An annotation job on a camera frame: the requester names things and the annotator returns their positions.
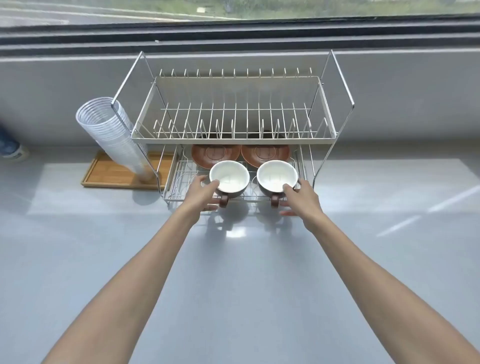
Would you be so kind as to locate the person's left hand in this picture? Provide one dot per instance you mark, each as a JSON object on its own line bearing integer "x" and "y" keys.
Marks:
{"x": 197, "y": 198}

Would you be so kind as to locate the person's left forearm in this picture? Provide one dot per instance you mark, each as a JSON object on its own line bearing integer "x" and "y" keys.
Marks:
{"x": 131, "y": 300}

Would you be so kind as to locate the brown white cup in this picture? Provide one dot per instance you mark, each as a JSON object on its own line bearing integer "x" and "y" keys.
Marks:
{"x": 229, "y": 176}
{"x": 275, "y": 176}

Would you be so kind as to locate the stack of clear plastic cups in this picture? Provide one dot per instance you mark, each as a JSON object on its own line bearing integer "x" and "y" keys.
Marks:
{"x": 101, "y": 123}

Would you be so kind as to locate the wooden tray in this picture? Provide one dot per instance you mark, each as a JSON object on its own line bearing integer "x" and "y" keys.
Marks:
{"x": 108, "y": 172}

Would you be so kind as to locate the blue white bottle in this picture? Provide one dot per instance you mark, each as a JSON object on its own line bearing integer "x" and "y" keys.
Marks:
{"x": 9, "y": 148}

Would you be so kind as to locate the dark window frame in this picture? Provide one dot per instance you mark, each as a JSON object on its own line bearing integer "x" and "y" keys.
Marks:
{"x": 240, "y": 37}

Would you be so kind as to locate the brown saucer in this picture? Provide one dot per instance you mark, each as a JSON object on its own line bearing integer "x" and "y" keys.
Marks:
{"x": 210, "y": 153}
{"x": 262, "y": 153}

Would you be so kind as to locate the person's right hand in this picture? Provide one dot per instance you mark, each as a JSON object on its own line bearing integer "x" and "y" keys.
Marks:
{"x": 305, "y": 204}

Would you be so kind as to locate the person's right forearm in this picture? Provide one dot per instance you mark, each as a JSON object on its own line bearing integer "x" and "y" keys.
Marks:
{"x": 375, "y": 300}

